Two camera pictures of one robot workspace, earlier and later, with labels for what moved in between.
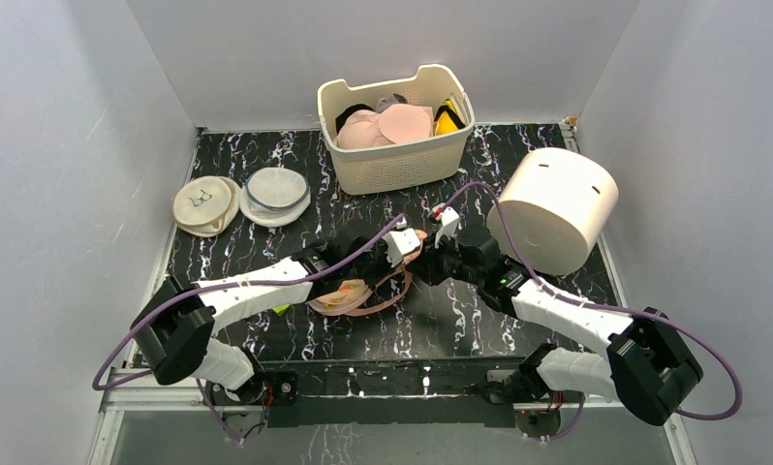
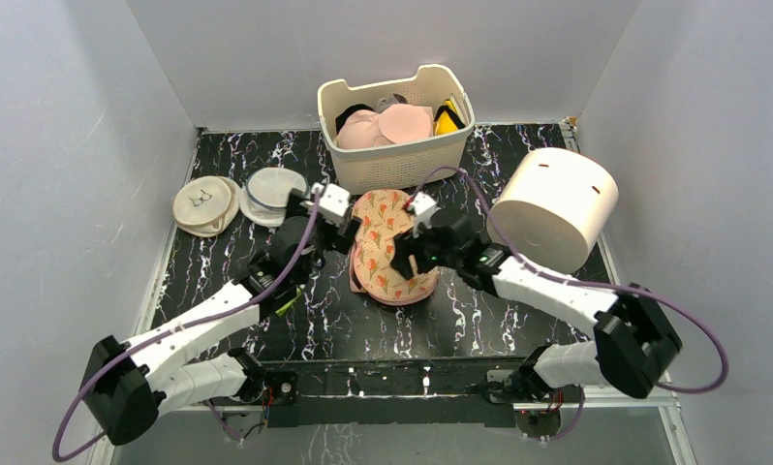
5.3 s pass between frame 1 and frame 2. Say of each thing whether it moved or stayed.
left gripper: moved
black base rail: stayed
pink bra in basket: stayed
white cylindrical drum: stayed
